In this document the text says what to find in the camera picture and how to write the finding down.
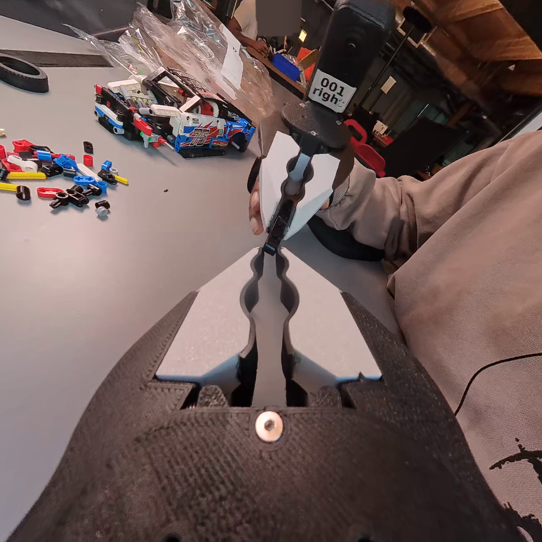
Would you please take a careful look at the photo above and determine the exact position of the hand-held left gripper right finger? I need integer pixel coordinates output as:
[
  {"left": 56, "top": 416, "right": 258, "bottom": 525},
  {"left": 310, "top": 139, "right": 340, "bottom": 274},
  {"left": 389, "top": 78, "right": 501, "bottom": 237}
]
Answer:
[{"left": 275, "top": 247, "right": 382, "bottom": 406}]

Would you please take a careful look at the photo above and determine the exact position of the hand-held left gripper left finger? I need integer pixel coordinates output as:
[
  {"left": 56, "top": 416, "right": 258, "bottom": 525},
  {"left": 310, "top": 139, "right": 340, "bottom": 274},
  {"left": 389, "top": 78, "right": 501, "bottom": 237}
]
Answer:
[{"left": 156, "top": 248, "right": 260, "bottom": 406}]

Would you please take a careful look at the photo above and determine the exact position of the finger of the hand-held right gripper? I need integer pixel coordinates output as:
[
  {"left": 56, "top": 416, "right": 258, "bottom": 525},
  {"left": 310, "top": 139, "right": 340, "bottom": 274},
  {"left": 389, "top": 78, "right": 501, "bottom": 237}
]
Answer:
[
  {"left": 284, "top": 153, "right": 340, "bottom": 242},
  {"left": 257, "top": 130, "right": 303, "bottom": 234}
]

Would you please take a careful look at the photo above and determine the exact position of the long black lego beam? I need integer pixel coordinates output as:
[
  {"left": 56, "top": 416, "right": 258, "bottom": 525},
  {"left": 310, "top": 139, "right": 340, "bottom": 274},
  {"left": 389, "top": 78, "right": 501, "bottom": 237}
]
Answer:
[{"left": 263, "top": 199, "right": 297, "bottom": 257}]

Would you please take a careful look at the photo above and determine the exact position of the partly built lego car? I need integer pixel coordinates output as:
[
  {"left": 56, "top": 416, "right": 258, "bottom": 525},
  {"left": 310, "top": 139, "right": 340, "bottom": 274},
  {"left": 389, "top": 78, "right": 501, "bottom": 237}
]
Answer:
[{"left": 94, "top": 67, "right": 257, "bottom": 159}]

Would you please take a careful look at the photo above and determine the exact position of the pile of mixed lego pieces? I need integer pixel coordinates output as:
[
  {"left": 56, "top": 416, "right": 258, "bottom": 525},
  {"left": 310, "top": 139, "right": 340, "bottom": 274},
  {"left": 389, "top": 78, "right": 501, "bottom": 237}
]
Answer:
[{"left": 0, "top": 127, "right": 129, "bottom": 218}]

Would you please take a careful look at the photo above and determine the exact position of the person's right hand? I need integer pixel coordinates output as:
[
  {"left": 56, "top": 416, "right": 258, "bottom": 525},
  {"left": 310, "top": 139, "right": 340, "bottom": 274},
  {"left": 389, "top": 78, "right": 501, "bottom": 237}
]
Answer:
[{"left": 248, "top": 186, "right": 266, "bottom": 236}]

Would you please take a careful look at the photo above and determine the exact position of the red plastic chair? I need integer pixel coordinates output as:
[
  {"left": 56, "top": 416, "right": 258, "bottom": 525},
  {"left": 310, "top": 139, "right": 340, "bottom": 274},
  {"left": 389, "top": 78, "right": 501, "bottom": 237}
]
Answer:
[{"left": 343, "top": 119, "right": 387, "bottom": 178}]

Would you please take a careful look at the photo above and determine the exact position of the black light stand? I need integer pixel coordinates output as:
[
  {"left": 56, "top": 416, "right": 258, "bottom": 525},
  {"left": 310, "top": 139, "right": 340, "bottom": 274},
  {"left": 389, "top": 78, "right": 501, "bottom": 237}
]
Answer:
[{"left": 368, "top": 6, "right": 433, "bottom": 111}]

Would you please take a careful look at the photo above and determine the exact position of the small blue bin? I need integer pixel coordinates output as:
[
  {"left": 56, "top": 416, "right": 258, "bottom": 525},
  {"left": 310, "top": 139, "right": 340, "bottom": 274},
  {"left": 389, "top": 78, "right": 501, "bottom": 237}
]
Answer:
[{"left": 271, "top": 53, "right": 303, "bottom": 81}]

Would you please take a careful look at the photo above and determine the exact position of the white paper bag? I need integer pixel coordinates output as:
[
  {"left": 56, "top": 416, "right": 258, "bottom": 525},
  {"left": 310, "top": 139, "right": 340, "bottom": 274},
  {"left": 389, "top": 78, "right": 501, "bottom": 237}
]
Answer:
[{"left": 220, "top": 23, "right": 245, "bottom": 91}]

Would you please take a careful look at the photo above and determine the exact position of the heap of clear plastic bags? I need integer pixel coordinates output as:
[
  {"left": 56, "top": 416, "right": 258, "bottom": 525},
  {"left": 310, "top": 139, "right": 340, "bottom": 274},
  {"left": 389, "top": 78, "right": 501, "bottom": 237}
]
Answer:
[{"left": 64, "top": 0, "right": 274, "bottom": 119}]

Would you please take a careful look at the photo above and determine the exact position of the black rubber tyre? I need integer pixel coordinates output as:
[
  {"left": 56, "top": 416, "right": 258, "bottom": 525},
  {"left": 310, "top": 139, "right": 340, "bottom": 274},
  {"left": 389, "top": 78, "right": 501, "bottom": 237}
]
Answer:
[{"left": 0, "top": 55, "right": 49, "bottom": 93}]

